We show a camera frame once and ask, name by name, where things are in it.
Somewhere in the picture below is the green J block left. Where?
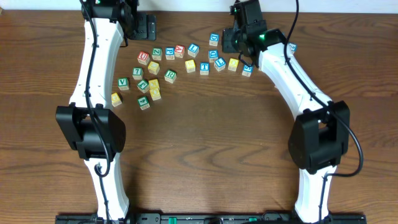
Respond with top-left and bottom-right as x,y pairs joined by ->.
137,80 -> 150,93

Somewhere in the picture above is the yellow K block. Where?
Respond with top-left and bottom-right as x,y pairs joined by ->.
149,79 -> 160,90

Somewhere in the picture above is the green V block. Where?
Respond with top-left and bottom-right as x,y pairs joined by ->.
118,77 -> 130,91

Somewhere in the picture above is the green R block left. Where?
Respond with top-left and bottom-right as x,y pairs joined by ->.
164,70 -> 177,83

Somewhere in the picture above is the blue l block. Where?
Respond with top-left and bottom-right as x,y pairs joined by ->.
187,44 -> 200,58
214,57 -> 226,72

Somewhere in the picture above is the blue L block lower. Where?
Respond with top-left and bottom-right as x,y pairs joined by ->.
214,57 -> 226,72

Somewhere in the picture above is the red U block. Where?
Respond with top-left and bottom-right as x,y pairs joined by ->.
137,51 -> 150,65

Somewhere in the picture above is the blue P block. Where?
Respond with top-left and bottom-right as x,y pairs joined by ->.
165,47 -> 175,60

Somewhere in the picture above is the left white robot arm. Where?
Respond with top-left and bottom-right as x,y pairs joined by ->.
55,0 -> 156,223

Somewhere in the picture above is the yellow C block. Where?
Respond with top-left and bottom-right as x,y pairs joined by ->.
148,61 -> 160,75

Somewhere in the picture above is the blue D block lower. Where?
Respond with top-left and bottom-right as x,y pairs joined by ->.
208,50 -> 218,63

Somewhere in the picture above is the blue 2 block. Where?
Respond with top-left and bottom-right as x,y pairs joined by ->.
289,42 -> 297,53

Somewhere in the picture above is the blue T block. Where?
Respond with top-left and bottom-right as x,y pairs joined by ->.
200,62 -> 210,75

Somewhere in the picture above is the blue D block upper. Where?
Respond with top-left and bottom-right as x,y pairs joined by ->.
209,33 -> 220,47

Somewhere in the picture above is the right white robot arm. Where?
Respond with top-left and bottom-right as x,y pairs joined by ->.
222,1 -> 349,223

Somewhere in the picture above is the blue 5 block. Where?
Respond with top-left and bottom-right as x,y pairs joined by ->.
242,65 -> 253,77

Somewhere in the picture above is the red A block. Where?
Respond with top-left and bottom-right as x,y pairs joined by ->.
175,45 -> 185,58

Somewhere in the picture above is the yellow O block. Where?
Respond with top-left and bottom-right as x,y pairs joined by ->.
228,58 -> 239,72
150,88 -> 161,101

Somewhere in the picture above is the green 4 block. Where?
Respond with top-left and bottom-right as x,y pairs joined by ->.
137,96 -> 150,110

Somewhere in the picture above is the green Z block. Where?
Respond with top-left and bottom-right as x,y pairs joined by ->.
152,47 -> 162,60

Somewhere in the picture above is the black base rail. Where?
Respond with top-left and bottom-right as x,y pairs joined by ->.
55,212 -> 367,224

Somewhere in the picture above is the blue d block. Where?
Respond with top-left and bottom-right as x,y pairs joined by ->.
208,50 -> 218,63
209,33 -> 220,47

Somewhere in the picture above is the yellow G block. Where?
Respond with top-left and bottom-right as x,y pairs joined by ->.
111,93 -> 123,107

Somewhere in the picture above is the yellow S block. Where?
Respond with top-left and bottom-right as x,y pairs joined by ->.
185,60 -> 196,73

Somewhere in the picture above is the blue L block upper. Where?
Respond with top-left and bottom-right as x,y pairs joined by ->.
187,44 -> 200,58

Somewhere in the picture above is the green 7 block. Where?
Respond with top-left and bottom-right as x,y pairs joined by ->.
132,67 -> 144,80

